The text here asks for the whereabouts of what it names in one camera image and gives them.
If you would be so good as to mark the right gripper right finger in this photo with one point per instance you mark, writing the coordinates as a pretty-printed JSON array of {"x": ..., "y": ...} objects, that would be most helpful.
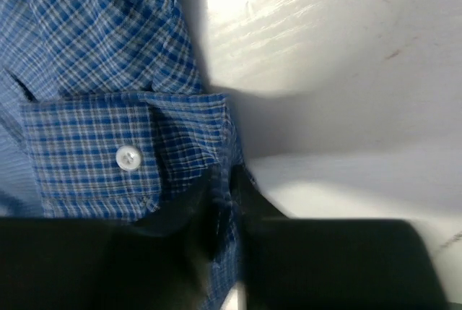
[{"x": 295, "y": 263}]

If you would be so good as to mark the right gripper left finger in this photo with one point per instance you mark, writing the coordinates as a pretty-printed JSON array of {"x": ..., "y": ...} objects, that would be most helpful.
[{"x": 161, "y": 261}]

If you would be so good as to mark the blue plaid long sleeve shirt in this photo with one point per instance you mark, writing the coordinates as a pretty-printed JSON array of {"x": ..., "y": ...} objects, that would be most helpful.
[{"x": 104, "y": 115}]

